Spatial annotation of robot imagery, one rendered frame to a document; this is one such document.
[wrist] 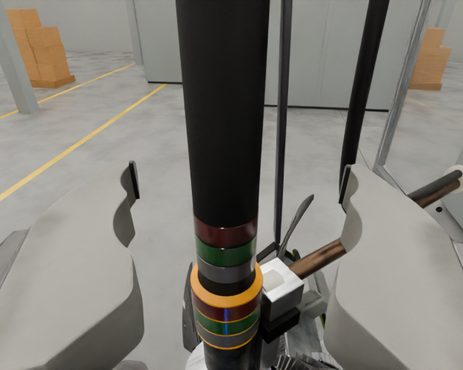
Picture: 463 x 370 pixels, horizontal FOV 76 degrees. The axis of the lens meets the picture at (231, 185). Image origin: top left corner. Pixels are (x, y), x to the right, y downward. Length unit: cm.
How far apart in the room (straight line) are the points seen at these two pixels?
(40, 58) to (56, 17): 672
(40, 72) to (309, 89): 613
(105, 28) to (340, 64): 1035
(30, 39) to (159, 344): 753
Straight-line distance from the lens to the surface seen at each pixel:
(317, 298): 75
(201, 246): 15
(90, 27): 1444
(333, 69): 581
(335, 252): 25
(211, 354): 23
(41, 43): 841
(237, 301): 17
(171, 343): 201
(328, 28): 572
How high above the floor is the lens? 171
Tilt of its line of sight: 32 degrees down
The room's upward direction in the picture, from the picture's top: straight up
